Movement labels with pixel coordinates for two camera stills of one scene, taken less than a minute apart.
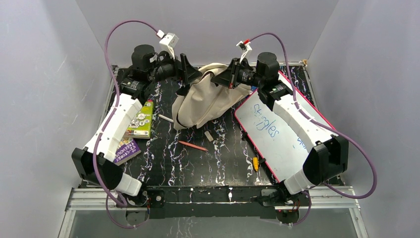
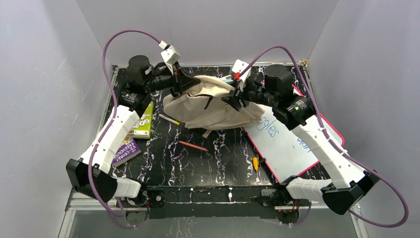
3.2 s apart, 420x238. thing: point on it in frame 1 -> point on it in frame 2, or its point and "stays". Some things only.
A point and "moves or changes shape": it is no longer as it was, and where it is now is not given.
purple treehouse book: [128, 149] stays
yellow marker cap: [255, 163] stays
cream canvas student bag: [203, 101] moves or changes shape
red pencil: [193, 146] stays
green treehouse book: [141, 126] stays
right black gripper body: [233, 82] -> [237, 94]
